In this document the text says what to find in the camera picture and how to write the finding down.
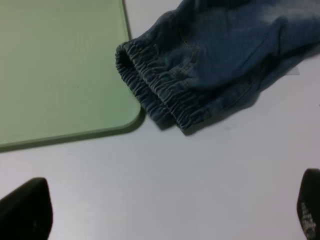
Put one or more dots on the children's blue denim shorts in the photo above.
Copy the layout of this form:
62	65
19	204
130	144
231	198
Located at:
209	58

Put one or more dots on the clear tape strip under shorts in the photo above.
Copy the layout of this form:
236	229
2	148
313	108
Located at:
293	72

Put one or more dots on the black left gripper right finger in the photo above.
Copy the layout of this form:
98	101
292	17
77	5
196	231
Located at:
308	204

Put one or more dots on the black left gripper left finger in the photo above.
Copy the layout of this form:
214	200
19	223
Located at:
27	213

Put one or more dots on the light green plastic tray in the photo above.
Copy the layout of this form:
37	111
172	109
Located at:
58	76

